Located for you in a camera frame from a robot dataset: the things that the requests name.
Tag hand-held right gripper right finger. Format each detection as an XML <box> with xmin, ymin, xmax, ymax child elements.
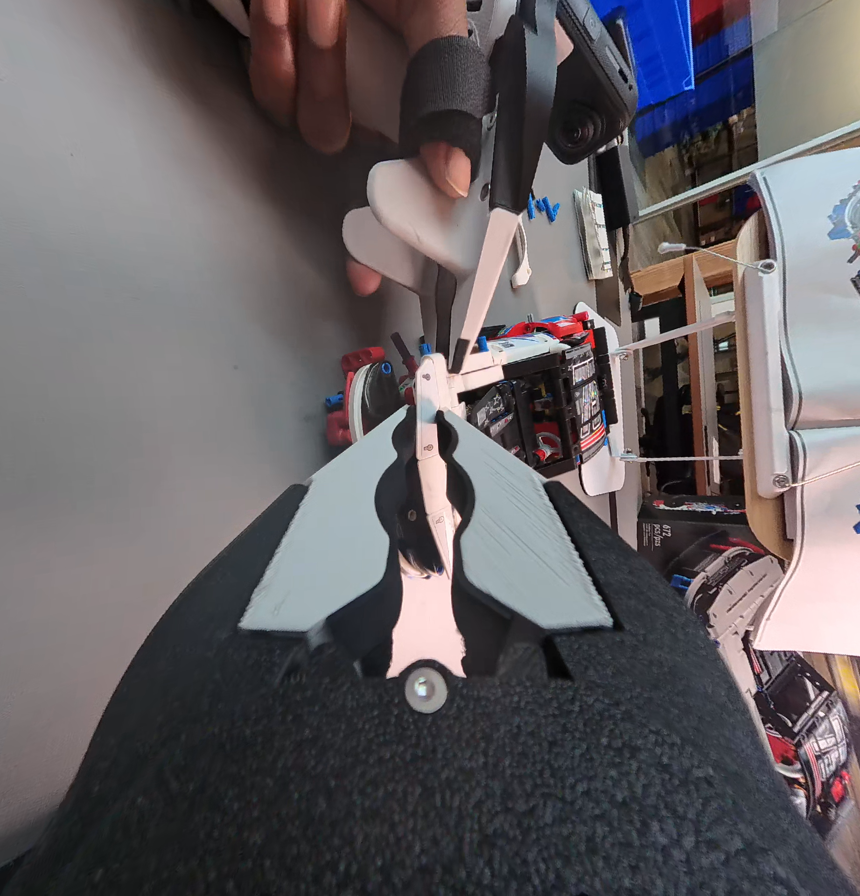
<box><xmin>435</xmin><ymin>410</ymin><xmax>615</xmax><ymax>637</ymax></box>

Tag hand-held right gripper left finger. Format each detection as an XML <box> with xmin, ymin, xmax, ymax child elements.
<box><xmin>238</xmin><ymin>406</ymin><xmax>413</xmax><ymax>639</ymax></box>

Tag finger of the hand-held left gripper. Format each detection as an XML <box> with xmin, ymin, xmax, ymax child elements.
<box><xmin>446</xmin><ymin>205</ymin><xmax>523</xmax><ymax>375</ymax></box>
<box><xmin>418</xmin><ymin>262</ymin><xmax>460</xmax><ymax>358</ymax></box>

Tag white brick-built toy race car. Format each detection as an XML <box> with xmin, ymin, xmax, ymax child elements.
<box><xmin>323</xmin><ymin>315</ymin><xmax>609</xmax><ymax>484</ymax></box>

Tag grey desk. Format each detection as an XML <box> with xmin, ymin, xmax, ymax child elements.
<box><xmin>0</xmin><ymin>0</ymin><xmax>644</xmax><ymax>872</ymax></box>

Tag person's left hand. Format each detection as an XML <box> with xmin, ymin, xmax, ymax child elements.
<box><xmin>248</xmin><ymin>0</ymin><xmax>473</xmax><ymax>296</ymax></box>

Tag sticker sheet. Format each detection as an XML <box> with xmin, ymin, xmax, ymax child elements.
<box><xmin>573</xmin><ymin>185</ymin><xmax>615</xmax><ymax>281</ymax></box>

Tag black power adapter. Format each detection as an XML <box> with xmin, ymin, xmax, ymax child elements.
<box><xmin>592</xmin><ymin>136</ymin><xmax>641</xmax><ymax>232</ymax></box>

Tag white book stand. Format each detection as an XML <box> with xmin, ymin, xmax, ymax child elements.
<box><xmin>573</xmin><ymin>238</ymin><xmax>802</xmax><ymax>501</ymax></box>

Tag black toy car set box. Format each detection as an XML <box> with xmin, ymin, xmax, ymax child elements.
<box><xmin>636</xmin><ymin>493</ymin><xmax>860</xmax><ymax>841</ymax></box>

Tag open instruction manual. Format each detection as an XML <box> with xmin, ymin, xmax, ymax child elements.
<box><xmin>748</xmin><ymin>143</ymin><xmax>860</xmax><ymax>659</ymax></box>

